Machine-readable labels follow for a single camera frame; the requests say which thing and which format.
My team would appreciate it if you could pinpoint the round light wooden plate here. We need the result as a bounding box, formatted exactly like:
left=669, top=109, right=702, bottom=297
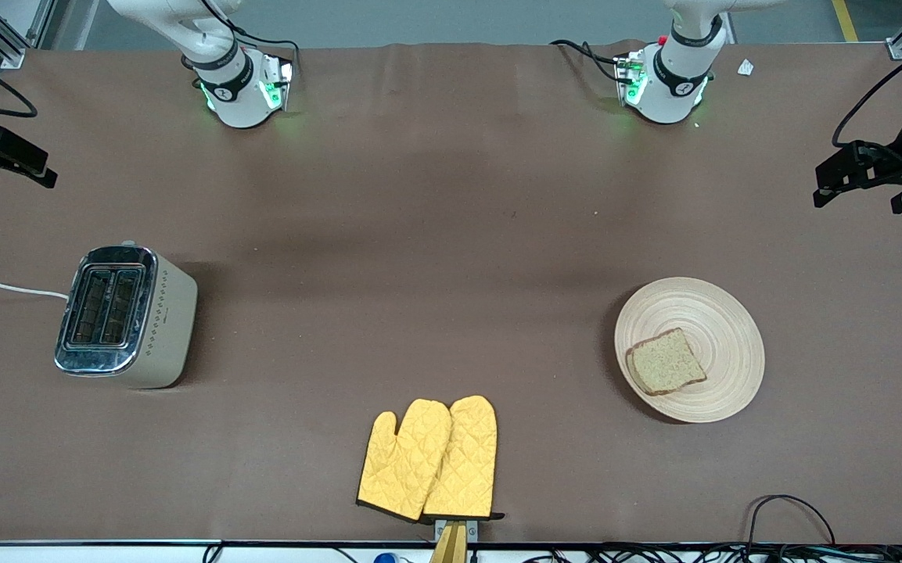
left=614, top=277, right=765, bottom=424

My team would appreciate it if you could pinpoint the brown bread slice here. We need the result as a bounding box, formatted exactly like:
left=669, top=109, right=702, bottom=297
left=625, top=327, right=708, bottom=396

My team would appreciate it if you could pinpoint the beige chrome two-slot toaster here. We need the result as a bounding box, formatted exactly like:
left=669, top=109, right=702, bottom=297
left=54, top=241, right=199, bottom=389

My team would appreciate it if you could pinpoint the metal base connector plate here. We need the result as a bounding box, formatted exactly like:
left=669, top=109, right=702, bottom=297
left=261, top=52, right=296, bottom=112
left=614, top=52, right=647, bottom=107

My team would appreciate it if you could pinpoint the brown table cover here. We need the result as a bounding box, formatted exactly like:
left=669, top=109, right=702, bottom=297
left=0, top=41, right=902, bottom=546

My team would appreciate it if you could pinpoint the yellow quilted oven mitt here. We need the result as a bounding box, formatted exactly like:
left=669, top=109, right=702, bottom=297
left=422, top=395, right=506, bottom=522
left=357, top=399, right=453, bottom=522

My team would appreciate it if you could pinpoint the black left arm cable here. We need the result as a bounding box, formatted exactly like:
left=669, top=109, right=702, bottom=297
left=832, top=35, right=902, bottom=149

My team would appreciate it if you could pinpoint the white toaster power cord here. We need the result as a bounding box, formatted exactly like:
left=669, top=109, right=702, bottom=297
left=0, top=280, right=70, bottom=302

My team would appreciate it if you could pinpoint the black base cable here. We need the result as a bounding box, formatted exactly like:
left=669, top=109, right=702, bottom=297
left=550, top=39, right=625, bottom=84
left=200, top=0, right=300, bottom=79

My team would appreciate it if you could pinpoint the black looped cable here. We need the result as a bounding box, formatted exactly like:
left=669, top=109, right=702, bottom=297
left=746, top=494, right=839, bottom=548

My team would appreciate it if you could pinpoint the black cable bundle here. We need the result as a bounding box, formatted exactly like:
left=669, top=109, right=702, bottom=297
left=525, top=543, right=902, bottom=563

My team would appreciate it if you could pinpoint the small metal bracket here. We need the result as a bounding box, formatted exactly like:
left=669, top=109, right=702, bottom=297
left=434, top=518, right=480, bottom=542

